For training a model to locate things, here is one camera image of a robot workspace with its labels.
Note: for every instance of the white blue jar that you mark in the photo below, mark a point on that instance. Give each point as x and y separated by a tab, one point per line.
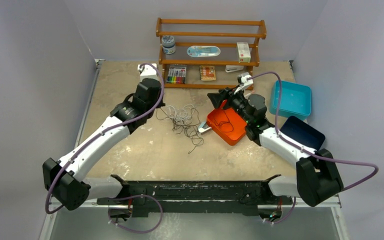
168	44

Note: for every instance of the white orange pen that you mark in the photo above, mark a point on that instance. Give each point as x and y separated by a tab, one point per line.
251	91

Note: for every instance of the orange tray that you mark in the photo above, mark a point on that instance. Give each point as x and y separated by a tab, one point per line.
227	124

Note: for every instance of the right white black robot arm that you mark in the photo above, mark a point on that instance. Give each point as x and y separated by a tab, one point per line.
316	179

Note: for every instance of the light blue tray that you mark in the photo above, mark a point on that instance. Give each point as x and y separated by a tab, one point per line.
296	100

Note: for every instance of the dark blue tray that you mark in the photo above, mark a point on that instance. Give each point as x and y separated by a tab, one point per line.
303	133

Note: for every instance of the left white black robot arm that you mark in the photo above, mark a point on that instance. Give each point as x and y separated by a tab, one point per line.
66	178

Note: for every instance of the white red small box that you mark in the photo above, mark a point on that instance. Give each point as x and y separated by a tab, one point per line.
243	52

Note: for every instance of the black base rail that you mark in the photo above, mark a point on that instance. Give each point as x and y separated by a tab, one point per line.
263	198

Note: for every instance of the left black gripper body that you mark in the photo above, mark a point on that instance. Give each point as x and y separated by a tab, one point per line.
161	104

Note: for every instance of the blue oval blister pack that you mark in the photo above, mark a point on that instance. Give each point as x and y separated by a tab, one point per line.
200	51

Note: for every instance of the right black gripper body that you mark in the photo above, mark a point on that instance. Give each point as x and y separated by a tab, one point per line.
236	100

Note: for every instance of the marker pen pack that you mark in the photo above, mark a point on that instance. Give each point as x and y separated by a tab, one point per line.
176	74

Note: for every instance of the wooden shelf rack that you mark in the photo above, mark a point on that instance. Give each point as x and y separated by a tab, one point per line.
254	47

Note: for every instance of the orange snack packet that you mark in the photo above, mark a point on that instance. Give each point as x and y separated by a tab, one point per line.
207	73

